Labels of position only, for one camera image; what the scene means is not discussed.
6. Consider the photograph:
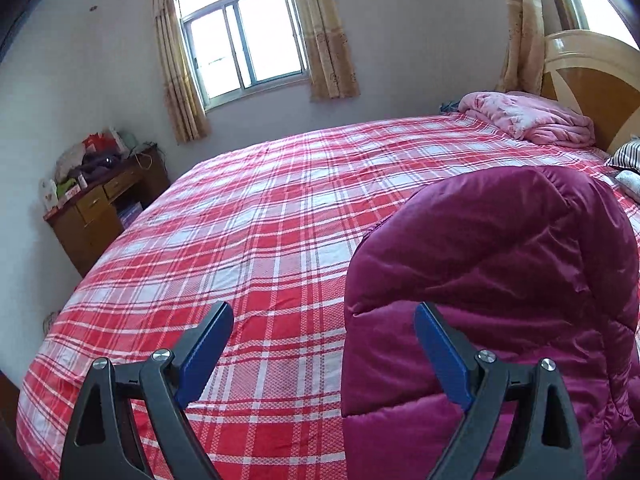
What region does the magenta puffer jacket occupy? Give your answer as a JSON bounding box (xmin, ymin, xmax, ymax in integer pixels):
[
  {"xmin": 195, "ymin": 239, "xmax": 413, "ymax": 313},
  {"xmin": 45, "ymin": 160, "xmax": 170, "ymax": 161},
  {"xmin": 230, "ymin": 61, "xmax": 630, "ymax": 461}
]
[{"xmin": 341, "ymin": 165, "xmax": 640, "ymax": 480}]

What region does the striped pillow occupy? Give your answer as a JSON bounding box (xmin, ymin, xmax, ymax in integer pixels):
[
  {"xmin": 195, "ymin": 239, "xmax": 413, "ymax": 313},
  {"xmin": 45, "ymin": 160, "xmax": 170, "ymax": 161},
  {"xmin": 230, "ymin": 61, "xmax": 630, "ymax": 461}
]
[{"xmin": 604, "ymin": 140, "xmax": 640, "ymax": 173}]

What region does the red and white bag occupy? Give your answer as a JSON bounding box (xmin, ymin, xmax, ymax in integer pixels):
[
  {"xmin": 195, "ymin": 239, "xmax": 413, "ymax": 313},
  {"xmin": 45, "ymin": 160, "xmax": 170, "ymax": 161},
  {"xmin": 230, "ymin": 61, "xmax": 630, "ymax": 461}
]
[{"xmin": 82, "ymin": 127, "xmax": 128, "ymax": 156}]

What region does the wooden bed headboard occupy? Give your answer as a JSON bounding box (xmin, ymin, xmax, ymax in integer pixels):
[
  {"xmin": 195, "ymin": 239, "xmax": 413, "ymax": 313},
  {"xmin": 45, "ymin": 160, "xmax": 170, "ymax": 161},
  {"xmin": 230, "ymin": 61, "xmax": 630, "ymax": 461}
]
[{"xmin": 541, "ymin": 30, "xmax": 640, "ymax": 156}]

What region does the red plaid bed cover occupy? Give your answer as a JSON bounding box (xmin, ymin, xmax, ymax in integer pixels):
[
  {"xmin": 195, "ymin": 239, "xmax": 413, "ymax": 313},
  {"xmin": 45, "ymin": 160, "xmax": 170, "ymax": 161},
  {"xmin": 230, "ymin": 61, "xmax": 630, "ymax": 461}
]
[{"xmin": 15, "ymin": 112, "xmax": 640, "ymax": 480}]

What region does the long beige patterned curtain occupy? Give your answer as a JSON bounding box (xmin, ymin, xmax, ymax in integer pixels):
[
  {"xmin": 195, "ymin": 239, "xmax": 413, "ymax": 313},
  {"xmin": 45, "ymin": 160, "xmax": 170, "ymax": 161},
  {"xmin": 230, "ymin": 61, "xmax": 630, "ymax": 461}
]
[{"xmin": 495, "ymin": 0, "xmax": 546, "ymax": 96}]

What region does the sliding glass window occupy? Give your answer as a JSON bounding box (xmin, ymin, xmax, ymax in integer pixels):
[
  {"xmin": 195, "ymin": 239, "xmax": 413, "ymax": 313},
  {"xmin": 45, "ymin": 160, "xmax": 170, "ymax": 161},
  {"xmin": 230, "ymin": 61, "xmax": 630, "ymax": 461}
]
[{"xmin": 172, "ymin": 0, "xmax": 308, "ymax": 108}]

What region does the wooden desk with drawers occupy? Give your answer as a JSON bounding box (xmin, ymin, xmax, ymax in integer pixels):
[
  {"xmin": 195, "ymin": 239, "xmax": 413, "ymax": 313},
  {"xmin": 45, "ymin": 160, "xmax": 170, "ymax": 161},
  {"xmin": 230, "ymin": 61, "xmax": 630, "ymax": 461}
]
[{"xmin": 44, "ymin": 146, "xmax": 172, "ymax": 278}]

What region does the pink floral blanket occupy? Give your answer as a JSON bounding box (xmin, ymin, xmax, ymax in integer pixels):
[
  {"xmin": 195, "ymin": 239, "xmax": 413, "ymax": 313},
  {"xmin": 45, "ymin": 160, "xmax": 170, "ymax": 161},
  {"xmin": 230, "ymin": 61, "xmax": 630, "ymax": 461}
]
[{"xmin": 457, "ymin": 91, "xmax": 596, "ymax": 149}]

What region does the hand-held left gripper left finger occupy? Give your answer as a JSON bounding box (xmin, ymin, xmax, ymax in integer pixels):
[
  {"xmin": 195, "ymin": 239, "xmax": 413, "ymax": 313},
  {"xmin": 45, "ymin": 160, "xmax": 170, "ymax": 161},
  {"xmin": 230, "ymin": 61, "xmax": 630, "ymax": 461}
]
[{"xmin": 59, "ymin": 300, "xmax": 235, "ymax": 480}]

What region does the pile of clothes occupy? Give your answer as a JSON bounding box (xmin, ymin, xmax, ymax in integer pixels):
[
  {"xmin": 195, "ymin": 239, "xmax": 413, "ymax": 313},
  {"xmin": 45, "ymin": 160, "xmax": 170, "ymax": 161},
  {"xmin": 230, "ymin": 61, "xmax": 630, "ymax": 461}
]
[{"xmin": 55, "ymin": 142, "xmax": 126, "ymax": 183}]

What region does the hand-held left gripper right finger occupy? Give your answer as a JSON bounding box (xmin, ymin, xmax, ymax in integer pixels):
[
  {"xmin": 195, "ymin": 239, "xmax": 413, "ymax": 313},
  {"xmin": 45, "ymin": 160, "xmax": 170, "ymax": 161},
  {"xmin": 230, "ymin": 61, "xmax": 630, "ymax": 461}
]
[{"xmin": 413, "ymin": 302, "xmax": 587, "ymax": 480}]

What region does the white printed box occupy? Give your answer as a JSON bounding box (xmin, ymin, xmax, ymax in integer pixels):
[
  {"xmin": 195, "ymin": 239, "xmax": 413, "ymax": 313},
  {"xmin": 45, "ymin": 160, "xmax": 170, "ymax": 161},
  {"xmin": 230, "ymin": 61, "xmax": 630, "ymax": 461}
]
[{"xmin": 40, "ymin": 177, "xmax": 61, "ymax": 211}]

